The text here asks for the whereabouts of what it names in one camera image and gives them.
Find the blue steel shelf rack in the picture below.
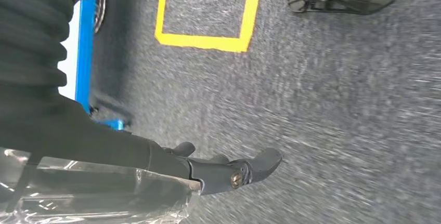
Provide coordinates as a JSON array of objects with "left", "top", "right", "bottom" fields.
[{"left": 74, "top": 0, "right": 125, "bottom": 132}]

